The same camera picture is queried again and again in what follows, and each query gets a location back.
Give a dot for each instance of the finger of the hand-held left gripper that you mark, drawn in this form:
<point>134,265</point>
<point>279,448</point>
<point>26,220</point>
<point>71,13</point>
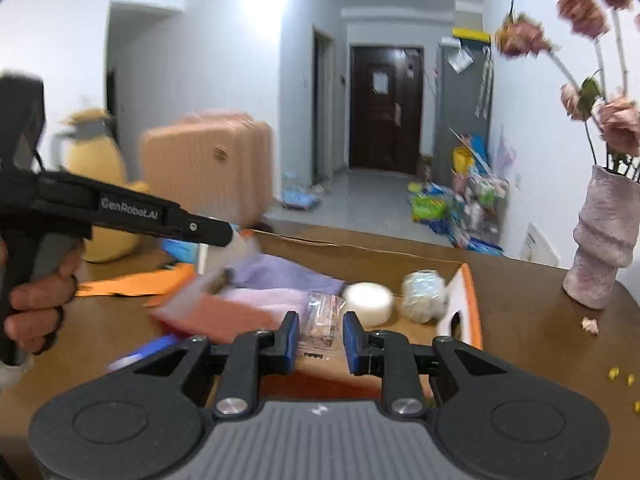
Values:
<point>200,227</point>

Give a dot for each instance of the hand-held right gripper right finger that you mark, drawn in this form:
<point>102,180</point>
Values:
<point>350,347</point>

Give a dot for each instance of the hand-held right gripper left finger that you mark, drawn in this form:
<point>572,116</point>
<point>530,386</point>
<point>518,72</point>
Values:
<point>290,345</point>

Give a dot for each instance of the clear plastic packet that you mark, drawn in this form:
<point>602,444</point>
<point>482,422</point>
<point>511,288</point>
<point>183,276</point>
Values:
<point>322,320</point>

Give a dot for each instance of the white tape roll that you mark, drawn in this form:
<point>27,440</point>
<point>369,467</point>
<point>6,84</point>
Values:
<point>367,302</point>

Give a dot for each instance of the purple cloth pouch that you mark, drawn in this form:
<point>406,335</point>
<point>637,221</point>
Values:
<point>285,272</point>

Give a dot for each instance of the pink striped cloth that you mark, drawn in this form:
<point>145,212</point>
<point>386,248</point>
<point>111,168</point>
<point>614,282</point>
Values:
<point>220,315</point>

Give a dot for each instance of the clear bag white items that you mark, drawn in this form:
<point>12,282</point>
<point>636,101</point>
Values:
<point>422,295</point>

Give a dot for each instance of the red cardboard box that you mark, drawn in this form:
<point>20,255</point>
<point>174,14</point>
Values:
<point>390,262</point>

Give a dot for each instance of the person's left hand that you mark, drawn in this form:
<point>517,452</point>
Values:
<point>37,305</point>

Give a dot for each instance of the blue tissue packet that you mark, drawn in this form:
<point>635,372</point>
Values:
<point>180,252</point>

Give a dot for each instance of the yellow thermos jug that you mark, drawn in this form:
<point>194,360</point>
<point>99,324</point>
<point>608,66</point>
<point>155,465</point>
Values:
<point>100,170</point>

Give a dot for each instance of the peach hard-shell suitcase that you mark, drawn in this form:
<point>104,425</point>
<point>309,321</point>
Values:
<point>200,170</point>

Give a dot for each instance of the green snack bag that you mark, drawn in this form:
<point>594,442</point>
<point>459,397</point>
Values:
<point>429,205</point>

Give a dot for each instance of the interior doorway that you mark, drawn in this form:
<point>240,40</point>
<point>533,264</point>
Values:
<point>322,110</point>

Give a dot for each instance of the cluttered storage rack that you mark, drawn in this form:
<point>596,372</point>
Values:
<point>480,210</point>

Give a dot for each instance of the dark brown entrance door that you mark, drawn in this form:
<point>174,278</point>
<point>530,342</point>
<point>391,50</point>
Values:
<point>385,130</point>

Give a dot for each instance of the yellow bag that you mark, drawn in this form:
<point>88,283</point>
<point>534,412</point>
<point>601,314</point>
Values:
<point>462,159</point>

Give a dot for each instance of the paper notice on door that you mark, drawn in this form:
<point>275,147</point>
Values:
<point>380,82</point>

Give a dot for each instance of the fallen pink petal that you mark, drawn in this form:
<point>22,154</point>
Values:
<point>590,325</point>

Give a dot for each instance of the grey refrigerator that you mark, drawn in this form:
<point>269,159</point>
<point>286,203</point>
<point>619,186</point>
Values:
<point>450,120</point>

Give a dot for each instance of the scattered yellow flower bits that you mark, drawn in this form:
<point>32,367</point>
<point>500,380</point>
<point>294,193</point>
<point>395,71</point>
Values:
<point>614,373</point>

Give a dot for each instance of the pink textured vase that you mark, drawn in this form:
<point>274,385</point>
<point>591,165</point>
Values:
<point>600,240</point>

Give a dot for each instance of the hanging folded umbrella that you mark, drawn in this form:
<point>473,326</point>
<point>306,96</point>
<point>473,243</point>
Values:
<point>484,82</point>

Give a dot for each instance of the clear plastic bag on refrigerator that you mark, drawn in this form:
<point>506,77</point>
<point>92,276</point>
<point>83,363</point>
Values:
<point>460,59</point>

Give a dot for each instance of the yellow box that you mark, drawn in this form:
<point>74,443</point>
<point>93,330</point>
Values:
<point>472,34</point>

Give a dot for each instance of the dried pink roses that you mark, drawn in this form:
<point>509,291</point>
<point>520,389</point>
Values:
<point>520,37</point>

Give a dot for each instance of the wall socket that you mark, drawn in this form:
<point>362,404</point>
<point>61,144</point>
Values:
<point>518,181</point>

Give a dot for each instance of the purple wall sticker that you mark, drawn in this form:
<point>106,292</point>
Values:
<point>506,150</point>

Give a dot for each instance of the wall picture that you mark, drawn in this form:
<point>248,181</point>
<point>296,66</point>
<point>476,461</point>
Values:
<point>512,9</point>

